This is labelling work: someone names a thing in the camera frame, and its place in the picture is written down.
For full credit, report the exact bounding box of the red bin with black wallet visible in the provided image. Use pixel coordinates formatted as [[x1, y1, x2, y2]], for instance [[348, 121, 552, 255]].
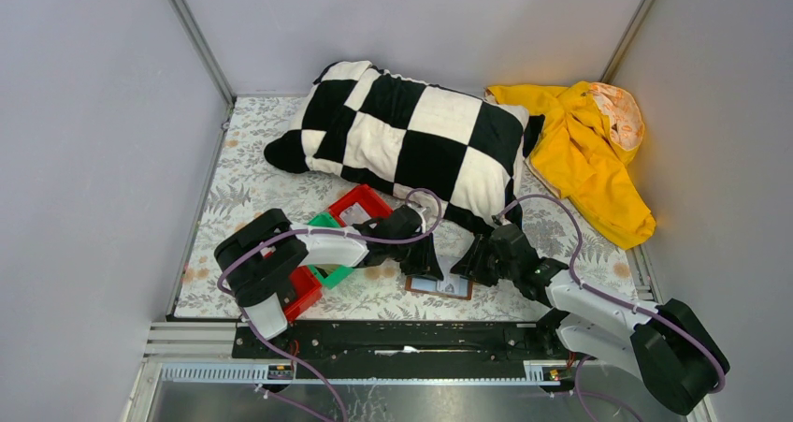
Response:
[[281, 266, 323, 323]]

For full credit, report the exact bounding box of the red bin with card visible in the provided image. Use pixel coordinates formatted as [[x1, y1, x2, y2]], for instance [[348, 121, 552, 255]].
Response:
[[328, 184, 393, 226]]

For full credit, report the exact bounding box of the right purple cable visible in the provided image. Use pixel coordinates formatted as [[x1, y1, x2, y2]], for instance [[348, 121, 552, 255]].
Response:
[[495, 194, 729, 422]]

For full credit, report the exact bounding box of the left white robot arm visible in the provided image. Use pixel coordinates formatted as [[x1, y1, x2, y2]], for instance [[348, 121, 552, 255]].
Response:
[[214, 205, 443, 340]]

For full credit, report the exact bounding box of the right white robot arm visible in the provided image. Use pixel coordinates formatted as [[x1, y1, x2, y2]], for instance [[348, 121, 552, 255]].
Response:
[[451, 224, 730, 415]]

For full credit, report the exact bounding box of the white id card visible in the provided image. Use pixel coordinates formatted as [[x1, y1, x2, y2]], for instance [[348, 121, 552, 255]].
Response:
[[339, 202, 371, 226]]

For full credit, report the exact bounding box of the yellow cloth garment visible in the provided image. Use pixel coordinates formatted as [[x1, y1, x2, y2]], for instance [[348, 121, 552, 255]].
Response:
[[485, 81, 656, 250]]

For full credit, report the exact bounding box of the floral table mat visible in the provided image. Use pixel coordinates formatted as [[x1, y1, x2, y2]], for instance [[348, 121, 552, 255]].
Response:
[[173, 97, 641, 321]]

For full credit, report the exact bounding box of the white credit card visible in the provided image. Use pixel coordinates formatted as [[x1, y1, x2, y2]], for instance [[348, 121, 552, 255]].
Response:
[[436, 255, 466, 297]]

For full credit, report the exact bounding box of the brown leather card holder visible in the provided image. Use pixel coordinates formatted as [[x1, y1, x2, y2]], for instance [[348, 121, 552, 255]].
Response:
[[405, 274, 473, 300]]

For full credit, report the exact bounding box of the black white checkered pillow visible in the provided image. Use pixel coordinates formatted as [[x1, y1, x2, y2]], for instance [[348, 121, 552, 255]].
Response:
[[264, 61, 530, 234]]

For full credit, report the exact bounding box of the green plastic bin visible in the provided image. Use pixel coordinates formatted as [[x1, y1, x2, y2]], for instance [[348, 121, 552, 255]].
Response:
[[308, 211, 353, 289]]

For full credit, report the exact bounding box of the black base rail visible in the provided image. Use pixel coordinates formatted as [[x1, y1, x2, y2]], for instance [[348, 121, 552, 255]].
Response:
[[232, 320, 582, 380]]

